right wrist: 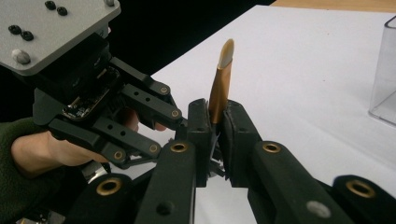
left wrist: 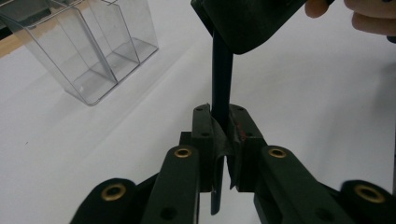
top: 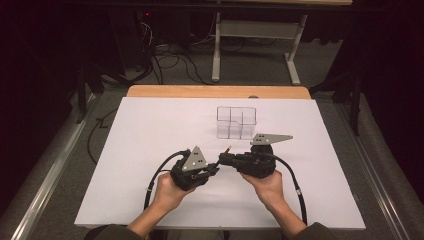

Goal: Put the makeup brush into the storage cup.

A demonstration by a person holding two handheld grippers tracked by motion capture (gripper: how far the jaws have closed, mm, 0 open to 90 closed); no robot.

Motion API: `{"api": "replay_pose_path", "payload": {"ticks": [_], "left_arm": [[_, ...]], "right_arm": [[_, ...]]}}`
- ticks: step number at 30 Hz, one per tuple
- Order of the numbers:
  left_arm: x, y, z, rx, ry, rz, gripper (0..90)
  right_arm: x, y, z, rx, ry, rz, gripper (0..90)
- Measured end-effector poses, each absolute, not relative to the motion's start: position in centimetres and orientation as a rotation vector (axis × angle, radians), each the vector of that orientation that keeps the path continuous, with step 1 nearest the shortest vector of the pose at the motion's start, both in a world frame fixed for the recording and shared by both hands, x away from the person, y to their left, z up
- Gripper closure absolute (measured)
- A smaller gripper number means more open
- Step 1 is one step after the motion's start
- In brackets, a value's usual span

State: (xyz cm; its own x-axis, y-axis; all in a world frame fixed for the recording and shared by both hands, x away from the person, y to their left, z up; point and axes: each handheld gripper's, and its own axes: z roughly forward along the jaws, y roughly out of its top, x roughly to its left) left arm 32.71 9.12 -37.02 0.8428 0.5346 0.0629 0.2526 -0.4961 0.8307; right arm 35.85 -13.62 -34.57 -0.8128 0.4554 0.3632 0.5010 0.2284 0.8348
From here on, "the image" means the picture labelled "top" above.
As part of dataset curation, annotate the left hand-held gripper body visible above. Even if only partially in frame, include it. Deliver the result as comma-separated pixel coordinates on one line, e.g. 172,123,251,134
169,145,214,192

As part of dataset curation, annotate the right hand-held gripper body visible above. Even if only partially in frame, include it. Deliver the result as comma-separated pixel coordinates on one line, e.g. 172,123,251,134
230,133,295,180

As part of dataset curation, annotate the clear plastic divided container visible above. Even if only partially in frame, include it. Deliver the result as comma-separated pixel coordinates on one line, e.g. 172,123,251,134
216,105,258,141

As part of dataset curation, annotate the person's right hand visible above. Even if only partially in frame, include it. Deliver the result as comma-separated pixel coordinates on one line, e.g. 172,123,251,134
240,169,288,210

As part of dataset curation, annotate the person's left hand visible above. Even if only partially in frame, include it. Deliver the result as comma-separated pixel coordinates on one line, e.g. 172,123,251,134
150,172,197,215

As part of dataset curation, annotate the white table cover sheet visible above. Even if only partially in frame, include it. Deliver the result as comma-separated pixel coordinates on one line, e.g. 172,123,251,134
73,96,367,231

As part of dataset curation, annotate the person's right dark sleeve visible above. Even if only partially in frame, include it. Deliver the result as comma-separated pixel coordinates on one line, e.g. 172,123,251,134
292,222,338,240

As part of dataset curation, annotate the person's dark sleeve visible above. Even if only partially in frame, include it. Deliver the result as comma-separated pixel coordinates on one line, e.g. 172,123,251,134
83,223,145,240
292,222,338,240

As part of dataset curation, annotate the person's left dark sleeve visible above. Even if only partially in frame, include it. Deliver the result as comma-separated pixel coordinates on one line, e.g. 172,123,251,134
83,223,145,240

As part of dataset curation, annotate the black metal stand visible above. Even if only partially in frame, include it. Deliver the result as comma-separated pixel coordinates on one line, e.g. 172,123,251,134
309,70,365,137
74,61,105,125

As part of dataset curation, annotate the dark box with red light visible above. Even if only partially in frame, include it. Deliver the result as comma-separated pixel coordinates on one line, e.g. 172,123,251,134
109,9,154,69

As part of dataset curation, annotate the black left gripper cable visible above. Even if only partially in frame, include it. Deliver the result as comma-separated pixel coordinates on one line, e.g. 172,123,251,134
143,149,188,212

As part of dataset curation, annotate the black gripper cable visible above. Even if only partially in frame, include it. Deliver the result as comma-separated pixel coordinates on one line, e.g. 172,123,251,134
143,149,188,212
266,152,309,226

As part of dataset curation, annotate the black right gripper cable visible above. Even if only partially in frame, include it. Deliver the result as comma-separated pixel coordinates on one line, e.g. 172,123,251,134
266,152,309,226

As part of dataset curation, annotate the thin black floor cable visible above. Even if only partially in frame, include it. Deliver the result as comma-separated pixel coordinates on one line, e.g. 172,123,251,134
86,107,120,166

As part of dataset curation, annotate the tangle of black floor cables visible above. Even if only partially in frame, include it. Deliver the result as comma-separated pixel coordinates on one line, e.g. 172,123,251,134
133,19,214,86

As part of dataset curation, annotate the aluminium floor rail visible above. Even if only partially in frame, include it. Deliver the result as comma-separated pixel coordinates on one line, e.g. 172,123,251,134
335,102,412,240
9,93,98,240

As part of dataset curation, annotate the white metal desk frame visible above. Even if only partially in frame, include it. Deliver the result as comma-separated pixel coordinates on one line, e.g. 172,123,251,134
211,11,309,86

